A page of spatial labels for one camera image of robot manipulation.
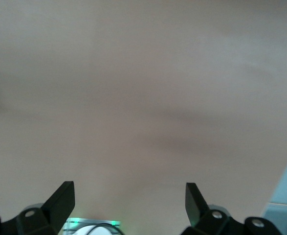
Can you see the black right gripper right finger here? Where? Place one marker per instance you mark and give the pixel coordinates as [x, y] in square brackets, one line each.
[194, 208]

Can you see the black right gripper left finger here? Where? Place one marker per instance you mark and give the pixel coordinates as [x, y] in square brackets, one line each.
[57, 205]

